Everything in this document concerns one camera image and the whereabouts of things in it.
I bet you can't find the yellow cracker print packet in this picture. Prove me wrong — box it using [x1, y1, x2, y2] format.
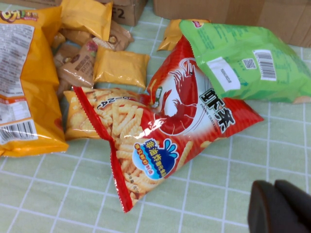
[63, 87, 146, 141]

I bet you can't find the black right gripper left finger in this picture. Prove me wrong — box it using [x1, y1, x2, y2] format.
[247, 181, 307, 233]

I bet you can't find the green snack bag with barcode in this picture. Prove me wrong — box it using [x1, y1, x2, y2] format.
[179, 19, 311, 105]

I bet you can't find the yellow snack packet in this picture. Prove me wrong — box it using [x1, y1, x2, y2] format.
[93, 46, 151, 89]
[157, 18, 211, 52]
[51, 32, 67, 50]
[60, 0, 114, 42]

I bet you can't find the cardboard box with printed address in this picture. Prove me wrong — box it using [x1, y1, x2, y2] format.
[0, 0, 148, 27]

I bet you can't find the brown snack packet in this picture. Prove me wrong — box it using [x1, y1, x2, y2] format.
[92, 20, 135, 52]
[53, 43, 81, 69]
[57, 40, 99, 89]

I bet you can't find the green checked tablecloth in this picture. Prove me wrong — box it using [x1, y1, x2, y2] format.
[0, 0, 311, 233]

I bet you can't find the big orange fries snack bag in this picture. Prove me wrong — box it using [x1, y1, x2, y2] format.
[0, 5, 70, 158]

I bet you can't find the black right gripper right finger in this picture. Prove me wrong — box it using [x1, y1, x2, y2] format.
[276, 179, 311, 233]

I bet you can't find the taped cardboard box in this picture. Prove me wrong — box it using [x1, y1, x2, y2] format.
[153, 0, 311, 49]

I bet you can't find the red prawn cracker bag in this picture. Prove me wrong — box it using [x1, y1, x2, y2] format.
[72, 34, 265, 214]

